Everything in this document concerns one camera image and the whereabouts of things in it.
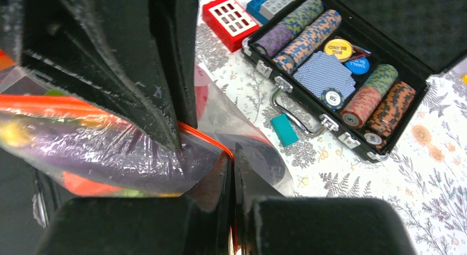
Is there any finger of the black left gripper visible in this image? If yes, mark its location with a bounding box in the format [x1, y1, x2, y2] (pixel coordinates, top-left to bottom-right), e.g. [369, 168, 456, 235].
[1, 0, 180, 149]
[149, 0, 199, 128]

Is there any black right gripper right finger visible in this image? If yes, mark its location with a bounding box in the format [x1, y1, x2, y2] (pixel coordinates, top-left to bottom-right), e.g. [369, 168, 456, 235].
[233, 147, 416, 254]

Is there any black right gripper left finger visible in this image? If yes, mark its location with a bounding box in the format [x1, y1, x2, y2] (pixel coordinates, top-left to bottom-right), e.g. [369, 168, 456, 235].
[36, 153, 232, 254]

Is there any orange toy carrot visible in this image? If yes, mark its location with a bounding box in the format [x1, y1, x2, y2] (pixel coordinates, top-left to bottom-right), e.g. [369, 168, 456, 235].
[62, 171, 123, 197]

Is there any purple toy eggplant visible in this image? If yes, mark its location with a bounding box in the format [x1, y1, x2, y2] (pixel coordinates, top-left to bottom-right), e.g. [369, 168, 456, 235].
[15, 123, 221, 193]

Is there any clear zip top bag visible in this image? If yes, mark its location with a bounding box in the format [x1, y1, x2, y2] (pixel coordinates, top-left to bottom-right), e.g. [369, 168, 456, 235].
[1, 53, 293, 197]

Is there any red white window brick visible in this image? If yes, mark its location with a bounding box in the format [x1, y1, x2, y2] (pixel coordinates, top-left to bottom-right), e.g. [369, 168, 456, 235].
[202, 0, 259, 52]

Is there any blue toy brick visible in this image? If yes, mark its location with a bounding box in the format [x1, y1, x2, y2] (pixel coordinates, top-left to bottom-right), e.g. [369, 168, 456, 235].
[246, 0, 268, 24]

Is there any small teal block by case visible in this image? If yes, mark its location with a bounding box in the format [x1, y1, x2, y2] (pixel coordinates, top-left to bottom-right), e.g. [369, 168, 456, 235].
[270, 113, 298, 147]

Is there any grey toy brick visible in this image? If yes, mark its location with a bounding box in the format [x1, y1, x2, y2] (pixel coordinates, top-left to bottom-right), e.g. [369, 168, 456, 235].
[259, 0, 293, 20]

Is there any blue playing card deck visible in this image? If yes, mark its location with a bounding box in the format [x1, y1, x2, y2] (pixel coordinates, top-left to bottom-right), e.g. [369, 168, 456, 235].
[293, 51, 356, 99]

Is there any yellow big blind button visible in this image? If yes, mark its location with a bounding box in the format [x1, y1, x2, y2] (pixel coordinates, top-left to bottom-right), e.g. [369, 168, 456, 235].
[324, 39, 354, 63]

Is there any blue small blind button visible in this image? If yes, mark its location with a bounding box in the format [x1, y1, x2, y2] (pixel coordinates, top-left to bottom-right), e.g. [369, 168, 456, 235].
[345, 57, 371, 75]

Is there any black poker chip case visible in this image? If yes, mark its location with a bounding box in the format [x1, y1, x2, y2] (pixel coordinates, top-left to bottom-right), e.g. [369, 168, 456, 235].
[242, 0, 466, 162]

